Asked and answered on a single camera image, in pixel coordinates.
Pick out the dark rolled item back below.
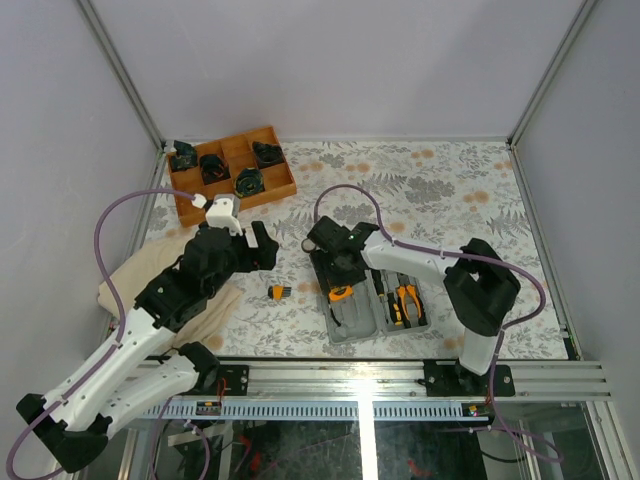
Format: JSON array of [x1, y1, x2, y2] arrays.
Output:
[[252, 141, 284, 169]]

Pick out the grey plastic tool case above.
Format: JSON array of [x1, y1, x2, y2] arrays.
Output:
[[319, 269, 431, 345]]

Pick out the wooden compartment tray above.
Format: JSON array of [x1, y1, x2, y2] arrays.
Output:
[[167, 125, 297, 210]]

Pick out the dark rolled item far left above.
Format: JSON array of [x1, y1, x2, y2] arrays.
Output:
[[170, 140, 198, 172]]

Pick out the orange tape measure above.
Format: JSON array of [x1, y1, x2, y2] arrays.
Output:
[[328, 286, 353, 327]]

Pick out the orange black pliers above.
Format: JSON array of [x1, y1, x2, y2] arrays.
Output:
[[396, 284, 427, 328]]

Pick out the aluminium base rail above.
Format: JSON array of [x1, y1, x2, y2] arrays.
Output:
[[74, 357, 616, 421]]

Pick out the long yellow black screwdriver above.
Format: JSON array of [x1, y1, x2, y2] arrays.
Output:
[[371, 270, 386, 298]]

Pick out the beige cloth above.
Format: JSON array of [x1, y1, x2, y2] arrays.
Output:
[[97, 237, 244, 351]]

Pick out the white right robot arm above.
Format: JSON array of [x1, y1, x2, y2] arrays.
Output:
[[302, 216, 521, 397]]

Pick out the dark rolled item centre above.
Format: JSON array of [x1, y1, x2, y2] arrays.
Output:
[[234, 168, 264, 198]]

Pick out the dark rolled item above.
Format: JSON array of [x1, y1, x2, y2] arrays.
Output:
[[199, 154, 229, 184], [252, 141, 284, 169], [170, 140, 198, 172], [234, 168, 264, 198]]

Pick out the short yellow black screwdriver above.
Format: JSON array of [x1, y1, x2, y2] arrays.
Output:
[[387, 292, 404, 326]]

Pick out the black tape roll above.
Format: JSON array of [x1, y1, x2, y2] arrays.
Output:
[[301, 238, 317, 253]]

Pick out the orange hex key set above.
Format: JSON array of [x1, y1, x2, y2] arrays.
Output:
[[267, 285, 291, 301]]

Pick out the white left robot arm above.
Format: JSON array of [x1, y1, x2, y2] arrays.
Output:
[[16, 194, 279, 473]]

